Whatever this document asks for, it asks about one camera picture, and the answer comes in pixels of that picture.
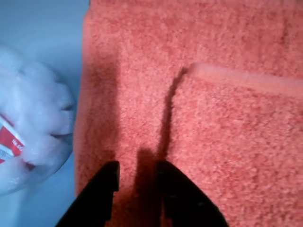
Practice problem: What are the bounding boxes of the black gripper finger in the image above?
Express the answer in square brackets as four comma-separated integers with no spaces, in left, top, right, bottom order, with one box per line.
[55,161,120,227]
[157,160,229,227]

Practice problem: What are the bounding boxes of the orange terry towel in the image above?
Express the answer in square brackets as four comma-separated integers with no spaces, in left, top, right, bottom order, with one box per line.
[74,0,303,227]

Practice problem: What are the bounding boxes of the red white paper label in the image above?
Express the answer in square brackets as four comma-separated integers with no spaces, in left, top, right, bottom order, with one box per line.
[0,113,26,164]

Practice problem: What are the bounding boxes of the clear plastic jar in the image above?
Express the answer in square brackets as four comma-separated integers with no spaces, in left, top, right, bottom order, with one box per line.
[0,42,76,197]

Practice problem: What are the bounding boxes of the grey table mat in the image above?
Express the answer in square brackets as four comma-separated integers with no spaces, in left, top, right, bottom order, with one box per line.
[0,0,92,227]

